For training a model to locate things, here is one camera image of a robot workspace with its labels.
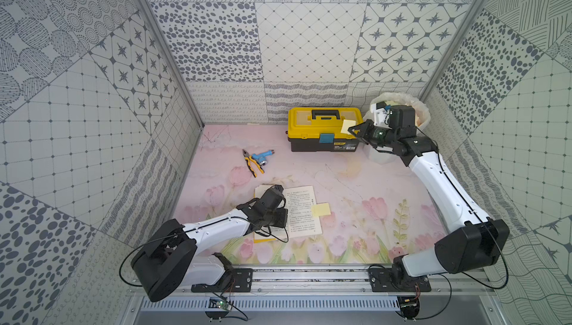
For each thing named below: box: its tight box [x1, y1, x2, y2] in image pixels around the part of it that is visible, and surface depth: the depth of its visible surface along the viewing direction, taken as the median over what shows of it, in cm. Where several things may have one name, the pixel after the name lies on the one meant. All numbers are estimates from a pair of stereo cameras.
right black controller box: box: [396, 295, 421, 320], surface depth 73 cm
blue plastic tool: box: [250, 149, 275, 167], surface depth 109 cm
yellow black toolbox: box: [287, 107, 364, 153], surface depth 103 cm
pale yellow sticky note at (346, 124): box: [340, 119, 357, 135], surface depth 81 cm
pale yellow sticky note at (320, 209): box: [311, 202, 332, 217], surface depth 91 cm
